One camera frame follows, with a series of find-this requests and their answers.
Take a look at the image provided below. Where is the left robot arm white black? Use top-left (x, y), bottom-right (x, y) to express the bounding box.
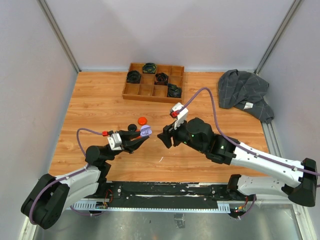
top-left (20, 125), bottom-right (152, 230)

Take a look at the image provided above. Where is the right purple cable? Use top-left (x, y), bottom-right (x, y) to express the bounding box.
top-left (174, 86), bottom-right (320, 176)

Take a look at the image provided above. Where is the rolled dark belt centre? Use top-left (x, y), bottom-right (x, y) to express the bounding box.
top-left (154, 72), bottom-right (169, 86)

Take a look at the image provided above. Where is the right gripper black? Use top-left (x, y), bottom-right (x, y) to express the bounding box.
top-left (157, 115), bottom-right (207, 154)

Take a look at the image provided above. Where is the rolled dark belt left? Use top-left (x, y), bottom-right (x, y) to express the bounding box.
top-left (126, 70), bottom-right (142, 84)

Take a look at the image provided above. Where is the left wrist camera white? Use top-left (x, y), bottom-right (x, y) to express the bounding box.
top-left (107, 132), bottom-right (122, 151)

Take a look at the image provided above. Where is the rolled dark belt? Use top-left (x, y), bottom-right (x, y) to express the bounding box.
top-left (154, 72), bottom-right (169, 86)
top-left (126, 70), bottom-right (142, 84)

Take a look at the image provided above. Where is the orange earbud charging case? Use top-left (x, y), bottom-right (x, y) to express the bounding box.
top-left (137, 116), bottom-right (148, 126)

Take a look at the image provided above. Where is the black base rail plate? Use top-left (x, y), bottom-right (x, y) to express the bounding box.
top-left (85, 181), bottom-right (253, 210)

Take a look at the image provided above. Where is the purple cable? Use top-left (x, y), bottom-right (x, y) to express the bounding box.
top-left (28, 127), bottom-right (110, 225)
top-left (174, 86), bottom-right (320, 176)

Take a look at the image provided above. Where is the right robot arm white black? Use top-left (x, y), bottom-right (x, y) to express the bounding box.
top-left (157, 117), bottom-right (318, 207)

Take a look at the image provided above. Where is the rolled green belt top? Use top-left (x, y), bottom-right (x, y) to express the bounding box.
top-left (142, 62), bottom-right (157, 74)

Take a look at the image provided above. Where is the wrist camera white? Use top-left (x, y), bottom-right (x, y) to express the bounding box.
top-left (170, 102), bottom-right (189, 130)
top-left (107, 132), bottom-right (122, 151)

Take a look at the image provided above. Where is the wooden compartment tray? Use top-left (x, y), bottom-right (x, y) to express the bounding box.
top-left (122, 62), bottom-right (185, 104)

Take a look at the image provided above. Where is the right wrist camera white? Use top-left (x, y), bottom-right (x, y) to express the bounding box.
top-left (170, 102), bottom-right (189, 130)

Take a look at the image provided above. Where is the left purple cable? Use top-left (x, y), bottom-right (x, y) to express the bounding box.
top-left (28, 127), bottom-right (110, 225)

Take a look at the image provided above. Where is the lilac earbud charging case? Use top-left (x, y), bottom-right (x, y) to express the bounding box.
top-left (140, 124), bottom-right (153, 137)

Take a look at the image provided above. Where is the black earbud charging case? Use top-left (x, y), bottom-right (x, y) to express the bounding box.
top-left (127, 123), bottom-right (138, 132)

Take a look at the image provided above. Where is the grey checked cloth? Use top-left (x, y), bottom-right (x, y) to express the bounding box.
top-left (217, 69), bottom-right (275, 124)

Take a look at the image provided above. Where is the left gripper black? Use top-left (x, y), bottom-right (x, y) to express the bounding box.
top-left (103, 130), bottom-right (149, 162)

